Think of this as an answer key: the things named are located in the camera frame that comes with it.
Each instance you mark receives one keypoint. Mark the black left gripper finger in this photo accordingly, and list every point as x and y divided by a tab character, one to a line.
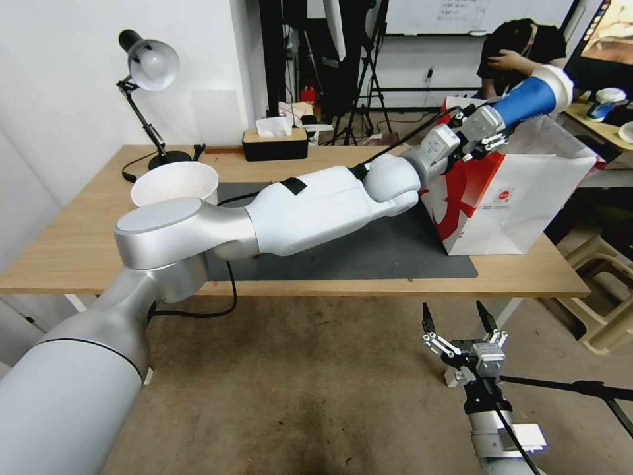
462	114
494	141

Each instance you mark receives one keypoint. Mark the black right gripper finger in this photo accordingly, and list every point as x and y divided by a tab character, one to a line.
489	324
429	329

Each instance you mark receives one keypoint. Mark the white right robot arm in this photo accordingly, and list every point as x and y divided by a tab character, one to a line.
494	440

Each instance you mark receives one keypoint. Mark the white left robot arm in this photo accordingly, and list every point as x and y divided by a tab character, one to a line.
306	213

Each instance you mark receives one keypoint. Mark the white red paper delivery bag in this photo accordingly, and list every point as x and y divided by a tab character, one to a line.
499	217

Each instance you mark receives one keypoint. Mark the white cardboard box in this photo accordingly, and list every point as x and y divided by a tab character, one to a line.
292	110

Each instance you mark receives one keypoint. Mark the black tissue box wooden lid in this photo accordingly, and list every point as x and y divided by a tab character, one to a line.
274	146

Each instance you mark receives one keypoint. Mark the white disposable takeout bowl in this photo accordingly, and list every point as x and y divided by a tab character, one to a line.
173	185

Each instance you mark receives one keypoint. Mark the blue cylinder with white cap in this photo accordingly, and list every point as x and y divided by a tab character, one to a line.
531	99

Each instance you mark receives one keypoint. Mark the dark grey table mat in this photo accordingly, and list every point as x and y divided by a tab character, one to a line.
395	257

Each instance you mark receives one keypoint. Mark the black tripod leg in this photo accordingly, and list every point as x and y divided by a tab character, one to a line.
568	387

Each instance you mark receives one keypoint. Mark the person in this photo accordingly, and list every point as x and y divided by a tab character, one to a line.
524	39

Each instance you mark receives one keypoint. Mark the whiteboard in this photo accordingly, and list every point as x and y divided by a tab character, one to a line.
470	15

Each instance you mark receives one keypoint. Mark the black tripod stand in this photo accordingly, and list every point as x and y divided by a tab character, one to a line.
368	74

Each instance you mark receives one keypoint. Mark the beige plastic stool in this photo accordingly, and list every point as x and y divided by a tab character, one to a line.
606	297

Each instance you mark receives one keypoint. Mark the white blue round container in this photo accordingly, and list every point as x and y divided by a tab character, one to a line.
607	101

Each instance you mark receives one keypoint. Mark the small black clip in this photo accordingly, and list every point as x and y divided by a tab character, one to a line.
199	151

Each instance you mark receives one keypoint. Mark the black silver desk lamp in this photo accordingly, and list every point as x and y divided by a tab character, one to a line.
151	62

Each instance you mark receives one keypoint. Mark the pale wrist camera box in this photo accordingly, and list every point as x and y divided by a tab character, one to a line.
484	123
487	360

